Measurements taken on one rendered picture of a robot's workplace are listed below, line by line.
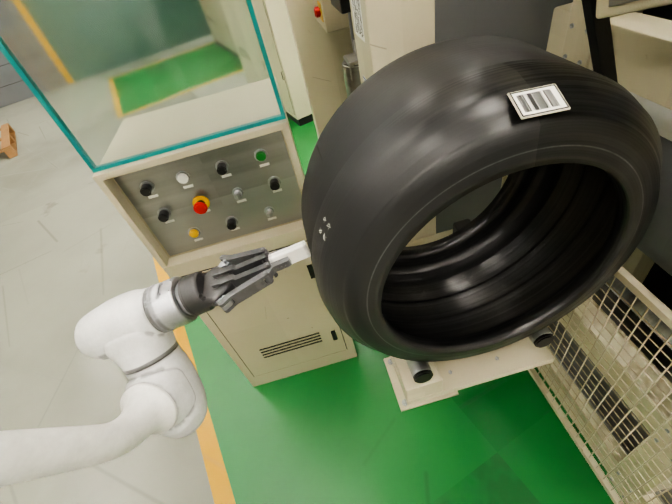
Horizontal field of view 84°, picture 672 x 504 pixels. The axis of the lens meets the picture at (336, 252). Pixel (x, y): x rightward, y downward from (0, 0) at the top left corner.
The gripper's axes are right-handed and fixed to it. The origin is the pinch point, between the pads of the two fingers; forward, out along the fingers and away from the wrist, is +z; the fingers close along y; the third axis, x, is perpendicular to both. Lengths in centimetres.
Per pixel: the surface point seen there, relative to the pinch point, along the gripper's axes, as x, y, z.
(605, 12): -11, 15, 66
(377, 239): -7.4, -12.3, 14.9
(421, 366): 35.1, -10.6, 14.4
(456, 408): 130, 12, 23
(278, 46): 48, 327, 8
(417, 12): -20.5, 24.7, 37.5
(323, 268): -2.1, -8.3, 5.7
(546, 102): -16.7, -11.3, 38.8
